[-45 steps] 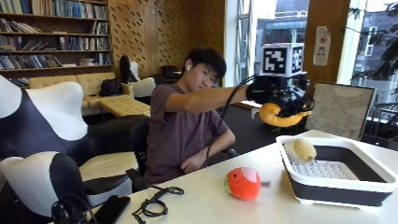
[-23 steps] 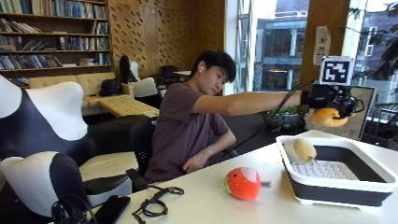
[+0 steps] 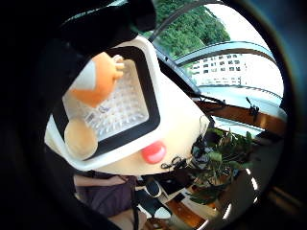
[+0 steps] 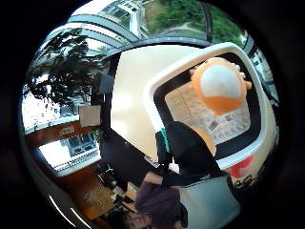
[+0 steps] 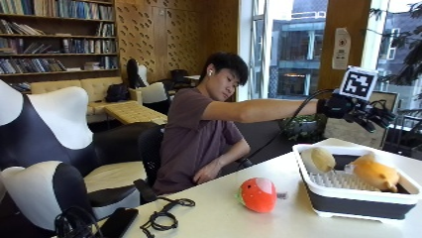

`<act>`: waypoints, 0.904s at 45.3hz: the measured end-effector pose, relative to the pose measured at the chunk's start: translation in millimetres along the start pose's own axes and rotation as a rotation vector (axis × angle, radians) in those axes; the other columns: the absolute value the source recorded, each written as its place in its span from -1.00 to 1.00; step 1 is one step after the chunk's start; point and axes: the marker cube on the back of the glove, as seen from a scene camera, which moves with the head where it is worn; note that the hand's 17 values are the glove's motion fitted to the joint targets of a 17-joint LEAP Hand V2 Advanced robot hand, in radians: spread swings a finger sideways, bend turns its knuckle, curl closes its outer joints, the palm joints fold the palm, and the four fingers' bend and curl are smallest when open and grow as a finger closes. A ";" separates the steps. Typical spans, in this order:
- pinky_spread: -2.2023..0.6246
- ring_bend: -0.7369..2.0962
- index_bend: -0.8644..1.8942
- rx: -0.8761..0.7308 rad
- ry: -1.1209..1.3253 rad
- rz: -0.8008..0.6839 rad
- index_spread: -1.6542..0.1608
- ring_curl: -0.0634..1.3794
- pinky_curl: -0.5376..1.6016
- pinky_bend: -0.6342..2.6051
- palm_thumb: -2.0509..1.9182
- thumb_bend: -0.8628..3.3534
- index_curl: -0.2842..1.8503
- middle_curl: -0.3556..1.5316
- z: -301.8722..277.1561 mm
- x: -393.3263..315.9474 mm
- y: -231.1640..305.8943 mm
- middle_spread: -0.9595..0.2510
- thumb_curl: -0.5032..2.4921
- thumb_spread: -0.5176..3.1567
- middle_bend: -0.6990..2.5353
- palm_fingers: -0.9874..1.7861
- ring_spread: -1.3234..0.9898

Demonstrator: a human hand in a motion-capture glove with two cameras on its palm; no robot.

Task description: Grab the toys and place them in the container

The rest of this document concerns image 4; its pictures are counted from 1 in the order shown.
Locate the printed paper sheet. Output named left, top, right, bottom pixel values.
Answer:
left=164, top=83, right=252, bottom=146

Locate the the person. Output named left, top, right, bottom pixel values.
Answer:
left=132, top=171, right=242, bottom=229

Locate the white box with black inside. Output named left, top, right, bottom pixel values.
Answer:
left=142, top=41, right=278, bottom=193

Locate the orange and white soft toy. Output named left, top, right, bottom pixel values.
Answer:
left=189, top=56, right=254, bottom=116

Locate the brown cardboard sign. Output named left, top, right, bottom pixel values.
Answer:
left=78, top=104, right=103, bottom=129

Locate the green tree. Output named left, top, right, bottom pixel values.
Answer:
left=26, top=28, right=108, bottom=108

